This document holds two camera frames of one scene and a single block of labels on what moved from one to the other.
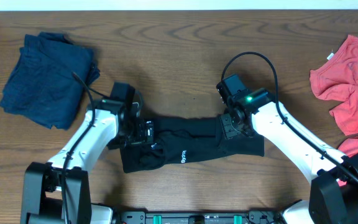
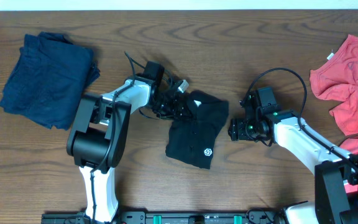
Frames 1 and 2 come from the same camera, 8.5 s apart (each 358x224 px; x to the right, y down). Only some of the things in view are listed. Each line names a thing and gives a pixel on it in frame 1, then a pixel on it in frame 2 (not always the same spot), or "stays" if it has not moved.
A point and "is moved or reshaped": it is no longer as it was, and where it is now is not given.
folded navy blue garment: x=41 y=88 stays
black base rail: x=257 y=217 stays
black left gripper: x=141 y=137 to x=178 y=105
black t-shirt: x=186 y=140 is moved or reshaped
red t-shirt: x=349 y=73 stays
